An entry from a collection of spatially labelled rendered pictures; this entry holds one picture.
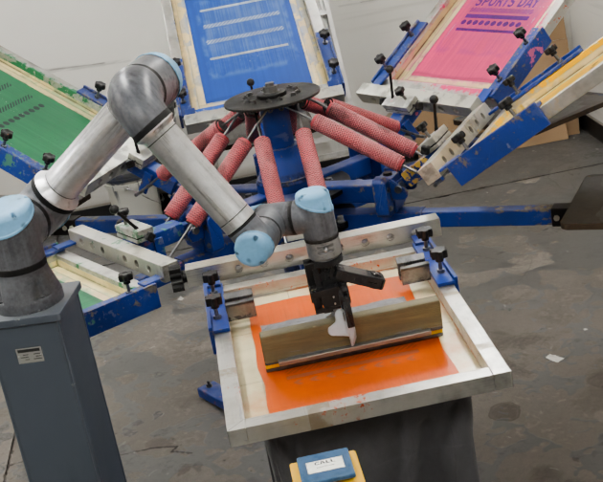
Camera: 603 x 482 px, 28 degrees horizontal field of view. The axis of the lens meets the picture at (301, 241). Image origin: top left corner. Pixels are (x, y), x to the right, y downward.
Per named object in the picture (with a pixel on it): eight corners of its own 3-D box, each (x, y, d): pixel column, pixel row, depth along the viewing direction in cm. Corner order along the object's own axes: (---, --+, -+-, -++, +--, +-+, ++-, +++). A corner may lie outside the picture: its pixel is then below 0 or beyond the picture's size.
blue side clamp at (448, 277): (460, 302, 289) (457, 276, 286) (440, 307, 288) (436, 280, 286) (433, 260, 317) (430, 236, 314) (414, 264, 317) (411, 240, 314)
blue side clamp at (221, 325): (234, 350, 286) (229, 323, 283) (213, 355, 285) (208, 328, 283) (226, 303, 314) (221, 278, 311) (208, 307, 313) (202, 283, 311)
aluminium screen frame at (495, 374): (513, 387, 243) (511, 370, 242) (230, 448, 240) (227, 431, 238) (428, 256, 317) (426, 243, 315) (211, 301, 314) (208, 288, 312)
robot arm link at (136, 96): (117, 66, 235) (283, 251, 242) (137, 54, 244) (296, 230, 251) (79, 102, 239) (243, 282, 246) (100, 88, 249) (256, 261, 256)
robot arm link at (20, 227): (-18, 273, 258) (-35, 215, 254) (9, 250, 271) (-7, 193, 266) (32, 270, 255) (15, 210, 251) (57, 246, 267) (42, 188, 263)
